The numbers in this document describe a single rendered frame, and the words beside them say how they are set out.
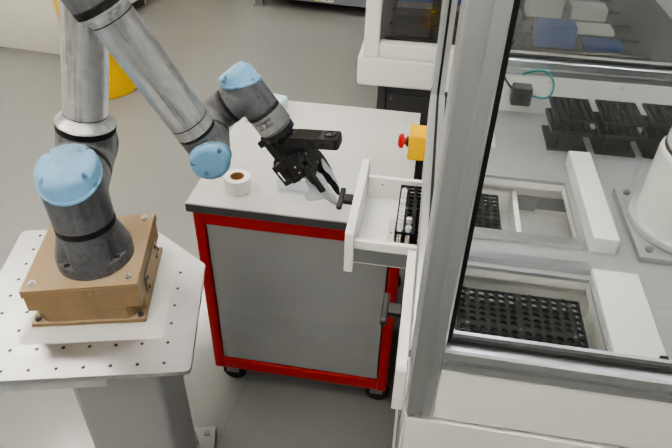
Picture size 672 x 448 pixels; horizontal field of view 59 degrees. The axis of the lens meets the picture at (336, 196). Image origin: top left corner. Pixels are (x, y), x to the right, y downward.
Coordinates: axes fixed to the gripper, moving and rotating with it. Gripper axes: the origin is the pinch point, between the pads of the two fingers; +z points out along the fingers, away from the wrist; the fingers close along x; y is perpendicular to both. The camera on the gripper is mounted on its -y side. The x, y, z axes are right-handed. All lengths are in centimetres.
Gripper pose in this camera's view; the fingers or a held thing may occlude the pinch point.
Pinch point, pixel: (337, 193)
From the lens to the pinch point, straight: 133.3
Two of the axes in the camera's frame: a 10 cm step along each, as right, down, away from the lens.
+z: 5.5, 7.3, 4.1
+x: -1.6, 5.8, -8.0
